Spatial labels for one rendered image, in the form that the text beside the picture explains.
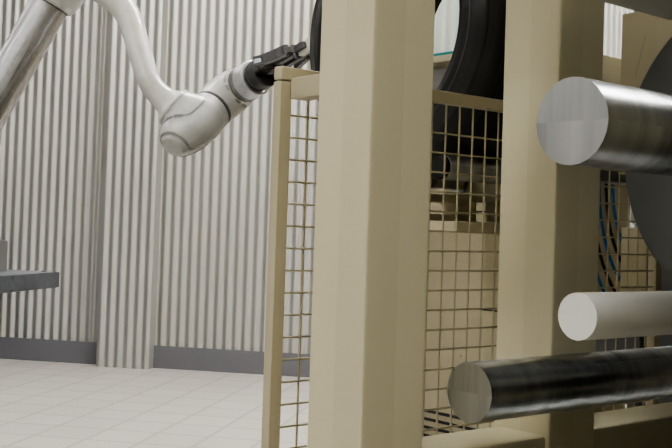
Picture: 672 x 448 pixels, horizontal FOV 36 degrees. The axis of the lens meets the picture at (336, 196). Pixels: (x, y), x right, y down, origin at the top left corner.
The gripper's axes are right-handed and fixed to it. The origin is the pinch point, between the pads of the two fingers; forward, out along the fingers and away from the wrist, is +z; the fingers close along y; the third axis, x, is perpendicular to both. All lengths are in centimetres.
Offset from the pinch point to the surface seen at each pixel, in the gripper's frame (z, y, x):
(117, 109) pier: -313, 126, -105
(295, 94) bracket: 65, -59, 42
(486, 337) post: 14, 26, 69
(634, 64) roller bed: 67, 19, 28
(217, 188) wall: -288, 168, -55
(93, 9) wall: -319, 120, -165
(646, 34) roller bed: 71, 19, 23
